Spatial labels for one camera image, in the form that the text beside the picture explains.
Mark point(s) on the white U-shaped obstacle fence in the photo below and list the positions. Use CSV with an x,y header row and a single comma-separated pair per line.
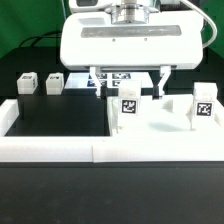
x,y
161,147

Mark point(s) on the white square table top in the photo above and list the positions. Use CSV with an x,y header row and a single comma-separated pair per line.
x,y
170,114

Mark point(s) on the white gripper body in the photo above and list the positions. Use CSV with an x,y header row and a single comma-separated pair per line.
x,y
166,40

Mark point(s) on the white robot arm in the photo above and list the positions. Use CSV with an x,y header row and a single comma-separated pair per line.
x,y
138,12

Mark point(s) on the white marker base plate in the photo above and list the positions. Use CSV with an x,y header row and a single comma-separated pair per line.
x,y
110,80

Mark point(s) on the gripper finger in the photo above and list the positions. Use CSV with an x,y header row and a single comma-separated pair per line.
x,y
158,90
100,88

